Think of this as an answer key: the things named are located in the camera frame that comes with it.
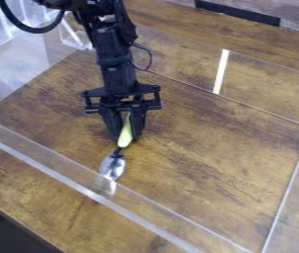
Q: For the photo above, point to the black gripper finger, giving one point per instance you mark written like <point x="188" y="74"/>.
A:
<point x="137" y="121"/>
<point x="113" y="122"/>

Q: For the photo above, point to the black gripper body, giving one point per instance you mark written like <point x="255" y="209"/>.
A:
<point x="121" y="90"/>

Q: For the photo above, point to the green handled metal spoon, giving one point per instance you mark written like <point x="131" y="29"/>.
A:
<point x="112" y="165"/>

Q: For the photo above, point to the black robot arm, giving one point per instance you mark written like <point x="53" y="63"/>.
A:
<point x="112" y="35"/>

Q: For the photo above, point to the black bar on table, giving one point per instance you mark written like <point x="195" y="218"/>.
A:
<point x="237" y="13"/>

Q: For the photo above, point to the clear acrylic tray enclosure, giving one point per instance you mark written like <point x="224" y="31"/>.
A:
<point x="211" y="180"/>

